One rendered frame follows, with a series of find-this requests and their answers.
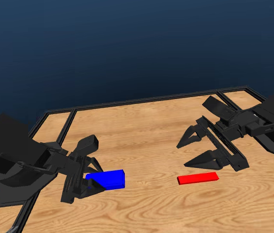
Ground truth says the thin red peg bar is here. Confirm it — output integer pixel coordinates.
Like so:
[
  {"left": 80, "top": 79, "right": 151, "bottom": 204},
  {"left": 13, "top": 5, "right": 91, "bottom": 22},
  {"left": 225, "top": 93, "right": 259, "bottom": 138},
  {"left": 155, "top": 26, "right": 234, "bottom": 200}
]
[{"left": 177, "top": 171, "right": 220, "bottom": 186}]

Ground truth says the blue hollow socket block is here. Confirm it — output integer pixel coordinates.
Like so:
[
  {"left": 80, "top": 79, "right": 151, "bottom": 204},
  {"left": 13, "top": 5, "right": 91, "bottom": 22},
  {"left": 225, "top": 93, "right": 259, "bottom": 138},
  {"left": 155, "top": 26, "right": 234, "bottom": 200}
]
[{"left": 85, "top": 169, "right": 126, "bottom": 191}]

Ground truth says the black table frame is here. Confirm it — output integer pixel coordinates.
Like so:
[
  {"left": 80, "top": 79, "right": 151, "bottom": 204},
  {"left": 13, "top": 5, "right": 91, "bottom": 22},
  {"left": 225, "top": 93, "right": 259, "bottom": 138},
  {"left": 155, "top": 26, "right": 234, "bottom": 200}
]
[{"left": 0, "top": 84, "right": 268, "bottom": 233}]

